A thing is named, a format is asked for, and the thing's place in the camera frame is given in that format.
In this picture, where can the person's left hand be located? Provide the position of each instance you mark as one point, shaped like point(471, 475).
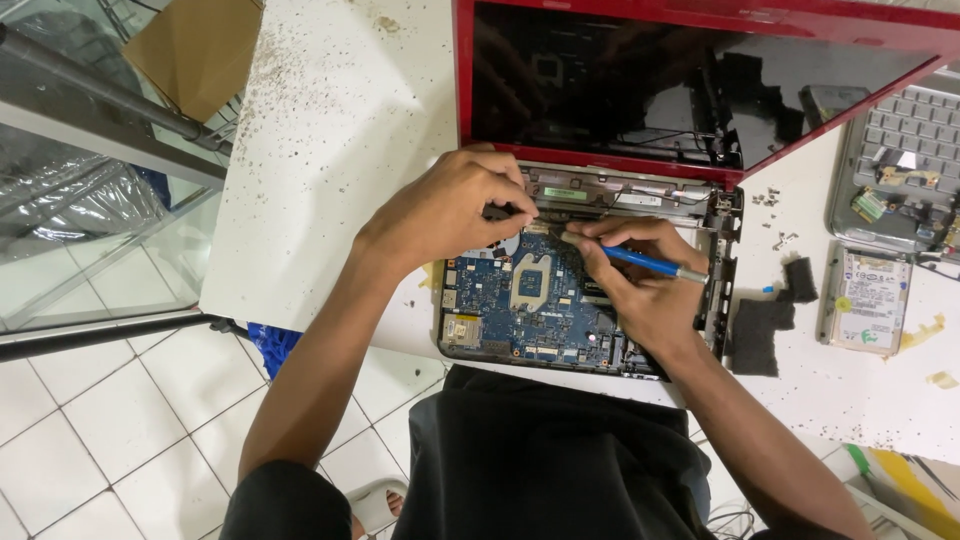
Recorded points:
point(442, 208)

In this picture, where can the person's right hand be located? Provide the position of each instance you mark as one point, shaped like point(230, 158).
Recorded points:
point(645, 289)

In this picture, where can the person's left fingers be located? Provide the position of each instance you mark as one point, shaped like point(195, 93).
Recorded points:
point(510, 196)

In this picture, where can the small black connector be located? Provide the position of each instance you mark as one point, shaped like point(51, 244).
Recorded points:
point(498, 212)

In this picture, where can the blue laptop motherboard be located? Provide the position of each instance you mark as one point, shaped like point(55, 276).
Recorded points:
point(525, 300)

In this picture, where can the red opened laptop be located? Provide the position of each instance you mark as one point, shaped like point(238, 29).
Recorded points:
point(675, 150)

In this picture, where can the group of small screws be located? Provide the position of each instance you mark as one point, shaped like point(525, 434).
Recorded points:
point(772, 217)

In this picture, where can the person's black clothing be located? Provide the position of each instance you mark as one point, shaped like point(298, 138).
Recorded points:
point(540, 465)

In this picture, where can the blue cloth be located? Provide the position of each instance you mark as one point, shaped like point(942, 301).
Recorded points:
point(271, 346)

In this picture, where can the large black foam pad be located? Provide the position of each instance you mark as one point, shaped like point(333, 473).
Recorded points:
point(759, 336)

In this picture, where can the small black foam pad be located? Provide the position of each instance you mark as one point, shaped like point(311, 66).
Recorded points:
point(800, 279)

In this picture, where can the white sandal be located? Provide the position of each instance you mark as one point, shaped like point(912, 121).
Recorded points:
point(375, 504)

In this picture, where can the brown cardboard box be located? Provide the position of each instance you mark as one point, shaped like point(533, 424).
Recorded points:
point(196, 52)

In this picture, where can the silver hard disk drive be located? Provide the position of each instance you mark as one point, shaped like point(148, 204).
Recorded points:
point(870, 300)

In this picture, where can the silver laptop keyboard cover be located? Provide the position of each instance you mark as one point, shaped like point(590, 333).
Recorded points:
point(900, 172)

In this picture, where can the glass display cabinet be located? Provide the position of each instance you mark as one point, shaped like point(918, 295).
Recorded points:
point(90, 165)

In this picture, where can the yellow painted white board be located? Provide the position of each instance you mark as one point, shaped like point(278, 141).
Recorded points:
point(904, 491)

